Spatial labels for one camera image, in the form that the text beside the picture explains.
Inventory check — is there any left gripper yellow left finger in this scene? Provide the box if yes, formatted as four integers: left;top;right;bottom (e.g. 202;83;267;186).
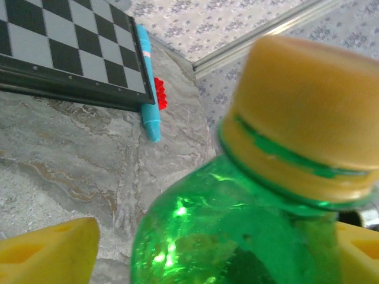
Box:
0;217;100;284

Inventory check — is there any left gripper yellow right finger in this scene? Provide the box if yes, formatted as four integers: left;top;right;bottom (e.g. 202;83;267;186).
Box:
336;221;379;284

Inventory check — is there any green bottle yellow cap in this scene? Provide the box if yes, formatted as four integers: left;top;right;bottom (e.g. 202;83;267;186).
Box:
130;34;379;284

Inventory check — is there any teal plastic marker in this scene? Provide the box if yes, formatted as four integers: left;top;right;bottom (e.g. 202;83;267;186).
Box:
136;24;162;144

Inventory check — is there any red toy building brick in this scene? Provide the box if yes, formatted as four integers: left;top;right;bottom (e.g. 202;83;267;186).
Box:
153;77;168;111

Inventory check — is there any black and grey chessboard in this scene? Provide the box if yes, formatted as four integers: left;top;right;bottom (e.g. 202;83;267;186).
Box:
0;0;157;112

